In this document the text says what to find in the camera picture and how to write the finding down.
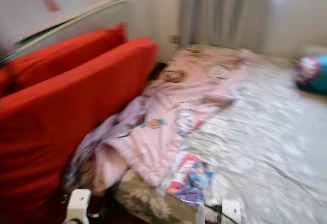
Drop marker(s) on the pink cartoon print blanket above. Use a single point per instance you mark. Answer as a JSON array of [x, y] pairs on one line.
[[163, 111]]

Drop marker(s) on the colourful manga book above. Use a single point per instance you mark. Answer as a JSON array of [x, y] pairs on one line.
[[189, 180]]

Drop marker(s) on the large red mattress cushion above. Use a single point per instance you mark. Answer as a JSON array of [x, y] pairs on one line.
[[61, 132]]

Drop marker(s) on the small red cushion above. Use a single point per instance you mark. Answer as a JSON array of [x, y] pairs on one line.
[[71, 52]]

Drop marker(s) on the grey curtain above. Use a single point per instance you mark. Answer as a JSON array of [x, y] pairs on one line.
[[225, 9]]

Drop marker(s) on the grey floral bed sheet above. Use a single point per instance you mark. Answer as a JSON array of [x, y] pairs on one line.
[[265, 142]]

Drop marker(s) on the blue shield print pillow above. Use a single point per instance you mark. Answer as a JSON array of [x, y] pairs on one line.
[[311, 75]]

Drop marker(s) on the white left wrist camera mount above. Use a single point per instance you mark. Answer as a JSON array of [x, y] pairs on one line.
[[77, 207]]

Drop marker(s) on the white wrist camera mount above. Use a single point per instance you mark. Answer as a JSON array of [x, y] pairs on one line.
[[77, 207], [231, 213]]

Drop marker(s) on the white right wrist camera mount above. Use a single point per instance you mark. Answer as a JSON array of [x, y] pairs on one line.
[[231, 213]]

